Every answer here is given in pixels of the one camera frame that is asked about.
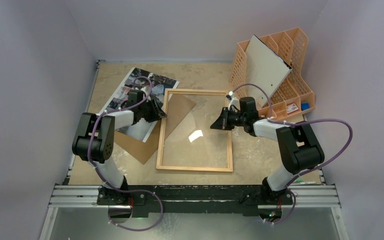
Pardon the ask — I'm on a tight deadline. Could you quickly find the light wooden picture frame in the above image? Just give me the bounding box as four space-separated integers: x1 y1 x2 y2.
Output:
155 88 235 173

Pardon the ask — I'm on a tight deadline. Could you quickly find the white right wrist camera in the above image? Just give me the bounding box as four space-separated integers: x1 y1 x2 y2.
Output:
225 91 239 103

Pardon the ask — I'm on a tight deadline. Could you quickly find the white marker pen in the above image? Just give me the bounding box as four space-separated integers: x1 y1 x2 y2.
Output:
295 181 317 185

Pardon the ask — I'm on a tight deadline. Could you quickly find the printed street photo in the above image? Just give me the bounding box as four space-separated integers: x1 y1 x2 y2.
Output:
99 67 179 142

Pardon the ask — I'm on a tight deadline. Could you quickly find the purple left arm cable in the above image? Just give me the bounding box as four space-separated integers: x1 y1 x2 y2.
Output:
85 75 164 232

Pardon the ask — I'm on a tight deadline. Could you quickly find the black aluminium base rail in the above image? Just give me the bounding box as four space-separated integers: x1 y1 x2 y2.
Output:
47 183 342 220

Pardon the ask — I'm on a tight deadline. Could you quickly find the orange plastic file organizer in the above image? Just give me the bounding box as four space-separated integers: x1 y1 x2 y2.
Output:
229 27 316 122

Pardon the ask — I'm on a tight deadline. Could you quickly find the blue box in organizer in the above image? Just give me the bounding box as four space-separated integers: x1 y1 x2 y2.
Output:
300 101 311 111

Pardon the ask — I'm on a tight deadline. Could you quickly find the red white card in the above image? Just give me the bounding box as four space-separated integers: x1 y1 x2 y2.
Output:
286 103 300 115

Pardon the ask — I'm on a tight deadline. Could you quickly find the white board in organizer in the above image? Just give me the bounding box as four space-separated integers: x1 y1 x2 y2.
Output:
245 35 292 109

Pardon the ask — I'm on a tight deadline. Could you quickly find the clear glass pane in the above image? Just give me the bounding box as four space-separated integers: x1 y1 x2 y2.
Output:
161 93 230 169

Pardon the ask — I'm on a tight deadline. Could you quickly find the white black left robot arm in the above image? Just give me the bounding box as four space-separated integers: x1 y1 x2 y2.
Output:
71 90 167 205

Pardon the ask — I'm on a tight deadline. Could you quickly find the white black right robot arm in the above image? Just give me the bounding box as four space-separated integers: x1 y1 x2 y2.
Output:
210 97 325 204

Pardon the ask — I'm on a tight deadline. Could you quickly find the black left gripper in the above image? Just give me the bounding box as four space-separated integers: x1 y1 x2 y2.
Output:
138 97 167 123

